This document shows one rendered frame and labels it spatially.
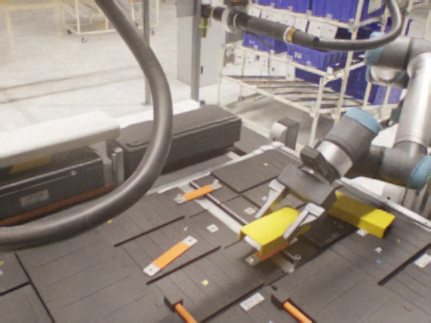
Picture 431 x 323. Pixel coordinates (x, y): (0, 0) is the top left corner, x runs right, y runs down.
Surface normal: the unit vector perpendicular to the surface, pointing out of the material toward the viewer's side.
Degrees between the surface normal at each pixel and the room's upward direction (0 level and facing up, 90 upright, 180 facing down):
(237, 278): 0
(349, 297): 0
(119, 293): 0
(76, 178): 90
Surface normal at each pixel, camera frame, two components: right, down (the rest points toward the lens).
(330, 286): 0.04, -0.88
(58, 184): 0.62, 0.40
